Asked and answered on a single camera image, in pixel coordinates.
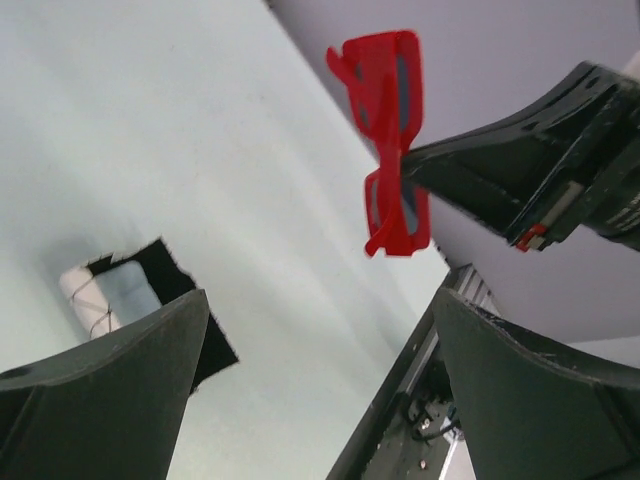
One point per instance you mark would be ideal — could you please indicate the red sunglasses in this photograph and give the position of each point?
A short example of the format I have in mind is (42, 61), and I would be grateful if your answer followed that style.
(383, 77)

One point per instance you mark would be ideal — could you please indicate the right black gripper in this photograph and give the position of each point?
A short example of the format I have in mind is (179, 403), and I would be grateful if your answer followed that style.
(569, 159)

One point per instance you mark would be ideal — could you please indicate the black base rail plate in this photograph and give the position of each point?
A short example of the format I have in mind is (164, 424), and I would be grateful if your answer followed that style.
(412, 423)

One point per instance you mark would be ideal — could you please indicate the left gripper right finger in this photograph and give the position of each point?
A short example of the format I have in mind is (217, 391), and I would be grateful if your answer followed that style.
(532, 407)

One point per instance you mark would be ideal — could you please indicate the white geometric glasses case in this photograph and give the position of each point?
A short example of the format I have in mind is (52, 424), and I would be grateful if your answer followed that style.
(93, 313)

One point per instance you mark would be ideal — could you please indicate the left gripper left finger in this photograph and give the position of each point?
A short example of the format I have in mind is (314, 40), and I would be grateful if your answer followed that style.
(110, 408)

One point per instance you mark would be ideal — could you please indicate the blue cleaning cloth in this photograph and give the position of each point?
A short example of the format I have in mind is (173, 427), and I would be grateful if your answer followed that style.
(128, 292)

